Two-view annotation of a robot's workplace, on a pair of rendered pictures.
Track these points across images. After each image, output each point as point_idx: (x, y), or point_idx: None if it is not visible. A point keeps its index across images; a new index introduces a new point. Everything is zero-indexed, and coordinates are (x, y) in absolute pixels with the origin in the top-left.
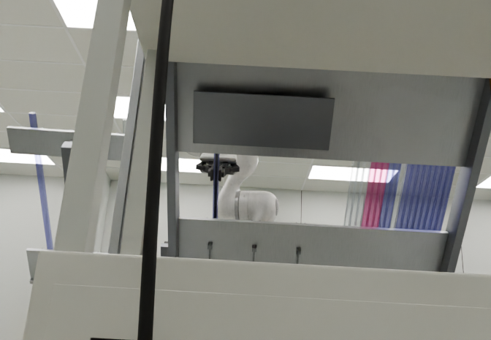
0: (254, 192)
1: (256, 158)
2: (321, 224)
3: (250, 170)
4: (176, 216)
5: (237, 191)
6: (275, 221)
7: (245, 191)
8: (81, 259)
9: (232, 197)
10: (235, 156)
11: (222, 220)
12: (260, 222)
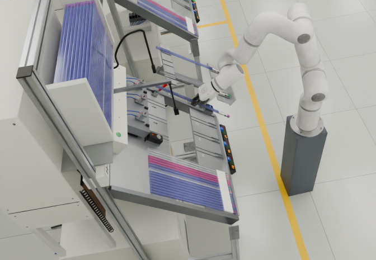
0: (308, 80)
1: (306, 63)
2: (197, 156)
3: (304, 67)
4: (182, 109)
5: (306, 70)
6: (194, 139)
7: (308, 75)
8: None
9: (302, 73)
10: (203, 98)
11: (191, 122)
12: (192, 135)
